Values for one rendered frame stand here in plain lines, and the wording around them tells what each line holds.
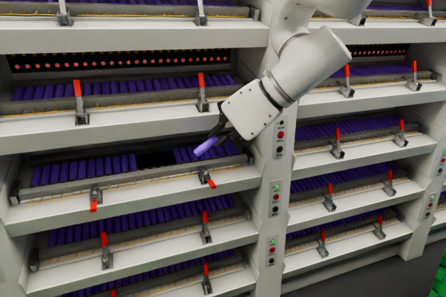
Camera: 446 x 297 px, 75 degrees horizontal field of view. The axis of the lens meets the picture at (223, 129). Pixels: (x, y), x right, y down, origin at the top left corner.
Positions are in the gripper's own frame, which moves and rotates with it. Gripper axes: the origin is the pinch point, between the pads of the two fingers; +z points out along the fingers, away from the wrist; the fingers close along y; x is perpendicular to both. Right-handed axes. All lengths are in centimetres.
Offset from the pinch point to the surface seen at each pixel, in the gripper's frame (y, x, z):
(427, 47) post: 18, 66, -54
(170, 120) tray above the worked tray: -9.4, -4.2, 5.6
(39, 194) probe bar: -13.9, -18.8, 36.3
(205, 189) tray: 8.6, 3.2, 14.3
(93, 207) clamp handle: -3.7, -18.1, 24.9
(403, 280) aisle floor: 86, 54, 1
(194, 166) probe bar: 2.2, 5.0, 14.0
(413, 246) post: 83, 67, -8
